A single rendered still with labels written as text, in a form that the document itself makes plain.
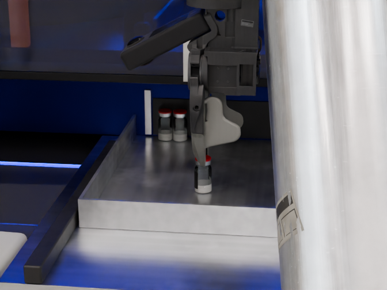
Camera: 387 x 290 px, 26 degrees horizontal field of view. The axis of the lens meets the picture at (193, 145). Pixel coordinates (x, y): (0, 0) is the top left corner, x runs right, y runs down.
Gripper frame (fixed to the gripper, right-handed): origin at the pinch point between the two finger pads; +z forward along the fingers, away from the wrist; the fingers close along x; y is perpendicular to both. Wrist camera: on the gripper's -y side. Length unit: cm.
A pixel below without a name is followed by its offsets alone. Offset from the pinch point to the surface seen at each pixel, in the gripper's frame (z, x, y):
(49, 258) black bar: 3.8, -23.5, -12.7
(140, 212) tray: 3.1, -12.4, -5.2
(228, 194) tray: 5.2, -0.9, 4.0
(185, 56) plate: -9.2, 13.6, -3.4
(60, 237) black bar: 3.5, -19.0, -12.7
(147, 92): -1.7, 21.2, -10.1
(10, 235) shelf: 13.0, 0.0, -25.4
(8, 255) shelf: 13.3, -5.0, -23.9
